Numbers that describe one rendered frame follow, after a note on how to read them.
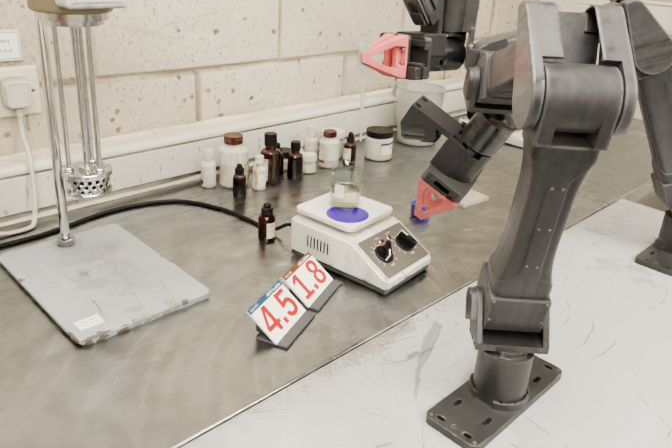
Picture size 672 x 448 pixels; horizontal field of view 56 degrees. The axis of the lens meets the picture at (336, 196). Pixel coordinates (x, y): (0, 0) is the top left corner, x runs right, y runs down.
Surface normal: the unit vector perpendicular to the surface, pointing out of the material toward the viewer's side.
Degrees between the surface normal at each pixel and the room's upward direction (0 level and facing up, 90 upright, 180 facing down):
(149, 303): 0
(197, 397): 0
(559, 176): 104
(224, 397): 0
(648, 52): 90
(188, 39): 90
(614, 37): 42
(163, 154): 90
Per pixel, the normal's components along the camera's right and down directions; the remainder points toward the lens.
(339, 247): -0.63, 0.25
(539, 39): 0.03, -0.44
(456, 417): 0.06, -0.92
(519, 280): -0.04, 0.59
